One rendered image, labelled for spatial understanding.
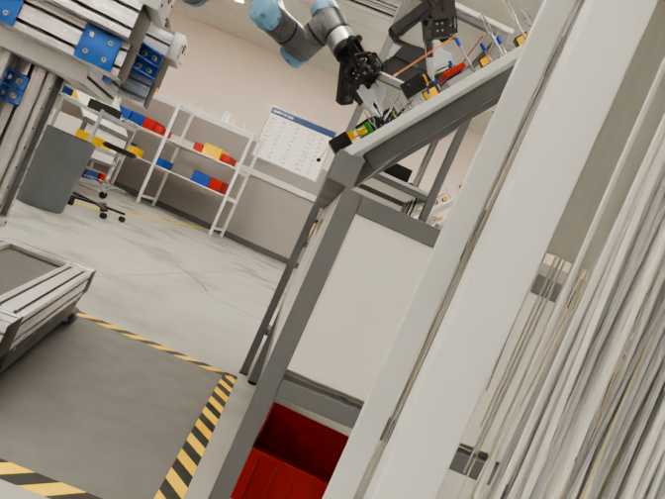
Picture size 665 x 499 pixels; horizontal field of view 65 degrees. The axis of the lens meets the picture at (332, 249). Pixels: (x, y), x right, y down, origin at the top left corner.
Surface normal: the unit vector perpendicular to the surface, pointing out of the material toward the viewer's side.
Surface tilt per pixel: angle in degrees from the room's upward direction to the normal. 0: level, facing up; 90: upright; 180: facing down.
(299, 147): 90
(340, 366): 90
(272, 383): 90
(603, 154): 90
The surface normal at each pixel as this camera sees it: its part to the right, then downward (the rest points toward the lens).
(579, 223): -0.11, -0.03
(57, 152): 0.37, 0.25
